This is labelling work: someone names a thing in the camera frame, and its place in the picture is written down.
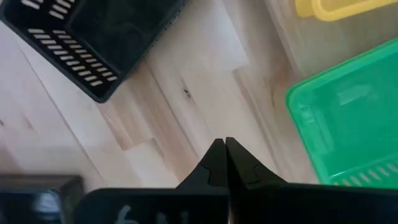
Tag yellow plastic basket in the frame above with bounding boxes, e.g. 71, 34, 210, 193
294, 0, 398, 22

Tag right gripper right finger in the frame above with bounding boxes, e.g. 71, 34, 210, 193
225, 136, 398, 224

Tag green plastic basket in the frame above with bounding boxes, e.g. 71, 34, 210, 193
285, 39, 398, 190

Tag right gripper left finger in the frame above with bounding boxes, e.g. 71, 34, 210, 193
74, 138, 230, 224

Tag black plastic basket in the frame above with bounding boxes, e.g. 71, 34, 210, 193
0, 0, 187, 104

